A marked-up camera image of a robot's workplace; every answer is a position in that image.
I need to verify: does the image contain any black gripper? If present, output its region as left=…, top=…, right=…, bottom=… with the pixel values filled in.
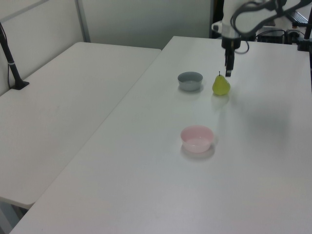
left=221, top=36, right=242, bottom=78

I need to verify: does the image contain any green pear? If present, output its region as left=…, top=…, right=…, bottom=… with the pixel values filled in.
left=212, top=71, right=231, bottom=97

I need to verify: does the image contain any grey plastic bowl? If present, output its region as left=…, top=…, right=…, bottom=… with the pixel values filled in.
left=177, top=71, right=204, bottom=92

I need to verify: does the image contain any pink plastic bowl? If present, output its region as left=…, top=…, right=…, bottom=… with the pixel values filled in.
left=180, top=124, right=215, bottom=154

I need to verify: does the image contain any dark vertical panel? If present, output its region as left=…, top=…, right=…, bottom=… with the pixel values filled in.
left=209, top=0, right=225, bottom=39

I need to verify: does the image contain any black electronics box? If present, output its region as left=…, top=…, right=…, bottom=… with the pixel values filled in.
left=255, top=28, right=300, bottom=45

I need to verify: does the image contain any black keyboard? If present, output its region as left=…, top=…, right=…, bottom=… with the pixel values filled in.
left=285, top=11, right=311, bottom=25

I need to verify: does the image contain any white side table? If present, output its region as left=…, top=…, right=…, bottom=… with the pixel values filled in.
left=0, top=41, right=163, bottom=211

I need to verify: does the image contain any black pole with white band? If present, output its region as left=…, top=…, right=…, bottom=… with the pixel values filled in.
left=0, top=21, right=30, bottom=91

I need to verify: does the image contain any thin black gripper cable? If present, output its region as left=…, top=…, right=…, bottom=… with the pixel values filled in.
left=234, top=39, right=251, bottom=55

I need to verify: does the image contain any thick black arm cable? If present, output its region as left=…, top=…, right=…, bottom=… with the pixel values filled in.
left=230, top=0, right=312, bottom=35

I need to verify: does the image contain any black clamped camera pole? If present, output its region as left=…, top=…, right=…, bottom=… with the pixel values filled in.
left=296, top=12, right=312, bottom=53

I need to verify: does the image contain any white partition frame post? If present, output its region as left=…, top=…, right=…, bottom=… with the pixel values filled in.
left=74, top=0, right=91, bottom=44

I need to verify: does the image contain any white partition frame rail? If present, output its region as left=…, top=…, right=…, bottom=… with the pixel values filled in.
left=0, top=0, right=51, bottom=23

